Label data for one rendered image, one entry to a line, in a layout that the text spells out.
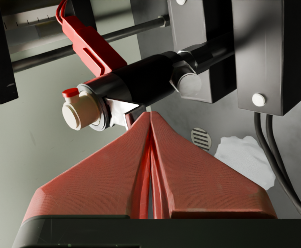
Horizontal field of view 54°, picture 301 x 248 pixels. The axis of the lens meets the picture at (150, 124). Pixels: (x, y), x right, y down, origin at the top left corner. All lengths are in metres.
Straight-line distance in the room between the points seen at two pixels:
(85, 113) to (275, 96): 0.14
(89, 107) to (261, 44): 0.13
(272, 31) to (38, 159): 0.37
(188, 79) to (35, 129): 0.33
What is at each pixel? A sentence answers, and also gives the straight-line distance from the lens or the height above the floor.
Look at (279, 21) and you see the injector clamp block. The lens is 0.22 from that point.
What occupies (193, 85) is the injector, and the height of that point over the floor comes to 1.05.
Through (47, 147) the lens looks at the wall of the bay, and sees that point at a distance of 0.48.
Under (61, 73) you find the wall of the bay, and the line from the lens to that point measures 0.47.
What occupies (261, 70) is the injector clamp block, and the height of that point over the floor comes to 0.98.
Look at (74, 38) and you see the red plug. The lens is 0.20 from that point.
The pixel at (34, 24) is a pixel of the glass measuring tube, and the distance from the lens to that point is 0.42.
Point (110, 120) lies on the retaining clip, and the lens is 0.16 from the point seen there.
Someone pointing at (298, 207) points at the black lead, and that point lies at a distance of 0.22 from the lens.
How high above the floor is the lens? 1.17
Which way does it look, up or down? 35 degrees down
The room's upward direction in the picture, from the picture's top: 120 degrees counter-clockwise
